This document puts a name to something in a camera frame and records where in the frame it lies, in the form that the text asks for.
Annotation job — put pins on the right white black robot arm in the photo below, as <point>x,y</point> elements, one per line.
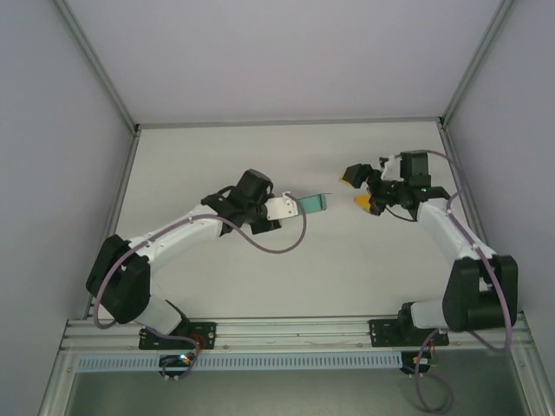
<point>477,294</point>

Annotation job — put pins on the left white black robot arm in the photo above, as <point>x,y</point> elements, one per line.
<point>121,281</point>

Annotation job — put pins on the grey metal panel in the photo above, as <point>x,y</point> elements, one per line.
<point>282,394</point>

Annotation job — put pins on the aluminium frame crossbar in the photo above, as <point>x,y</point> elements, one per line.
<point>286,122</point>

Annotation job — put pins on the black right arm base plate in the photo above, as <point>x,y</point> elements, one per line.
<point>381,333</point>

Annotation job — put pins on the aluminium frame post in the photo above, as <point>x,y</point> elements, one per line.
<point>97,65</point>
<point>477,60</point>

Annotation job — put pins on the wide aluminium mounting rail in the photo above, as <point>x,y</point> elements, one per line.
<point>295,333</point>

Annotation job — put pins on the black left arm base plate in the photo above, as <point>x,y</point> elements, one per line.
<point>204,336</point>

